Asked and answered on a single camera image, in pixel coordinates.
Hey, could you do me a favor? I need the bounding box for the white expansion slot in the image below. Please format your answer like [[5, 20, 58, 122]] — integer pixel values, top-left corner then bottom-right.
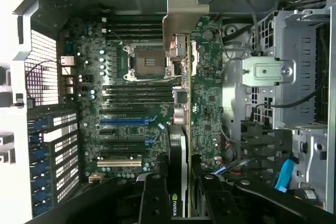
[[96, 159, 142, 167]]

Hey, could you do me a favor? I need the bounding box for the green motherboard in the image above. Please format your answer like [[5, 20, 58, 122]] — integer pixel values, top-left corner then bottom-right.
[[58, 14, 224, 187]]

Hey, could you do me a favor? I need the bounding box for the blue expansion slot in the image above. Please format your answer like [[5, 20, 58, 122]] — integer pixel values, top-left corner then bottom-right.
[[99, 119, 146, 126]]

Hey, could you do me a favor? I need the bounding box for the black RAM slot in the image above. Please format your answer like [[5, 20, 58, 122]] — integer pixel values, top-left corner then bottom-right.
[[101, 34, 164, 41], [101, 22, 164, 29], [101, 99, 174, 104], [101, 89, 174, 95], [101, 16, 164, 23], [101, 84, 174, 90], [101, 94, 174, 100], [101, 28, 164, 35]]

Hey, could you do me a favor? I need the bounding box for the low metal disk bay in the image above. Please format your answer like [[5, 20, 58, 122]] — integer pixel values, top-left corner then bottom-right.
[[291, 129, 336, 209]]

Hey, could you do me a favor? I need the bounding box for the tall metal disk bay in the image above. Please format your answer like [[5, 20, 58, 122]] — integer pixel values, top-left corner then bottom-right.
[[240, 8, 330, 130]]

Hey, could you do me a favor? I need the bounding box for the CPU socket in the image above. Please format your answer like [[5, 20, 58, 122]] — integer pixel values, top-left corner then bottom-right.
[[122, 42, 175, 81]]

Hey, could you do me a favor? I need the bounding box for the metal socket cover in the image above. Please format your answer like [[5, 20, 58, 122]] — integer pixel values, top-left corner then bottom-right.
[[191, 41, 201, 77]]

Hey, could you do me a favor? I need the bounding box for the blue flat disk wire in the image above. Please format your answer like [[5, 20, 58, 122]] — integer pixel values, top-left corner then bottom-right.
[[274, 155, 300, 193]]

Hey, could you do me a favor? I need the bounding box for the dark looped wire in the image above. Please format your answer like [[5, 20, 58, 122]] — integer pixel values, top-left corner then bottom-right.
[[208, 0, 261, 59]]

